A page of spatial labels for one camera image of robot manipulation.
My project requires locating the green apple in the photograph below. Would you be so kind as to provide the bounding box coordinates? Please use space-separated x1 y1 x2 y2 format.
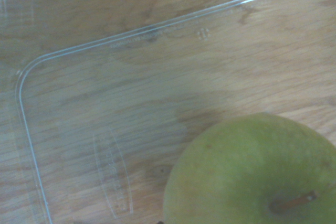
162 112 336 224

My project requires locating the clear plastic rectangular container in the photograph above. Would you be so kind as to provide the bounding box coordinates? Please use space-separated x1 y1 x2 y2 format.
0 0 336 224

